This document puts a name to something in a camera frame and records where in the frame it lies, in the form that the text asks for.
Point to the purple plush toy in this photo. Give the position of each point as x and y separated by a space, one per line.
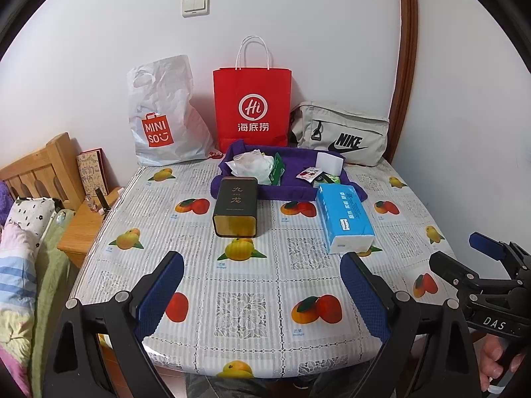
4 195

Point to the brown wooden door frame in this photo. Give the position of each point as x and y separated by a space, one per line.
404 58

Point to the green bed sheet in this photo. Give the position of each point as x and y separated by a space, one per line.
54 282

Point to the red white small packet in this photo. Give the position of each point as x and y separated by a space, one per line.
215 155

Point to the purple towel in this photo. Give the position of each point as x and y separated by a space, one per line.
290 190

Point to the person's right hand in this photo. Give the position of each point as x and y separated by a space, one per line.
491 358

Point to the brown illustrated book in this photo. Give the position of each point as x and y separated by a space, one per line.
93 172

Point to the grey waist bag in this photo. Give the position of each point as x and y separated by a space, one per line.
344 132

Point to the white plastic shopping bag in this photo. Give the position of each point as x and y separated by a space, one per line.
166 124

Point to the white and green washcloth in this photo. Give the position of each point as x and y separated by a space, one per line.
263 170

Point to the wooden nightstand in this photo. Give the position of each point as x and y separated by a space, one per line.
83 232

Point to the red paper shopping bag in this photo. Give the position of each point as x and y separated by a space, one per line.
253 107

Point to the wooden headboard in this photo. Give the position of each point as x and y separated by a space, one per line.
37 170

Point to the dark slim bottle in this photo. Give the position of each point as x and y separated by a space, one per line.
101 201

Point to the white sponge block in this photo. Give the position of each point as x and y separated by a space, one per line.
330 163

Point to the pastel patchwork quilt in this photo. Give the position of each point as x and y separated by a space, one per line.
16 298

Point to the fruit print tablecloth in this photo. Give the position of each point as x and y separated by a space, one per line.
257 282

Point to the dark green tin box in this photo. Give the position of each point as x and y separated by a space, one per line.
235 209

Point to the blue tissue pack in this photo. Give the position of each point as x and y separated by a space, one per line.
346 219

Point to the green packet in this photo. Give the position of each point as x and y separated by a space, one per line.
278 170

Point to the small red print packet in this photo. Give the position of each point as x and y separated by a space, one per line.
310 174

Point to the white wall light switch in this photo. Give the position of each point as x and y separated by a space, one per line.
195 5

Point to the white flower print pillow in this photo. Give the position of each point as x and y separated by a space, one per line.
31 215

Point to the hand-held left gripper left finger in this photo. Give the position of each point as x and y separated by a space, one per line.
161 294

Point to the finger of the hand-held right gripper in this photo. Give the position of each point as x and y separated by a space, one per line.
456 271
487 245

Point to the small glass jar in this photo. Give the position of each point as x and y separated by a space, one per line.
91 206

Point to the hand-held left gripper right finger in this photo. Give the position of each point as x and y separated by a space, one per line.
365 298

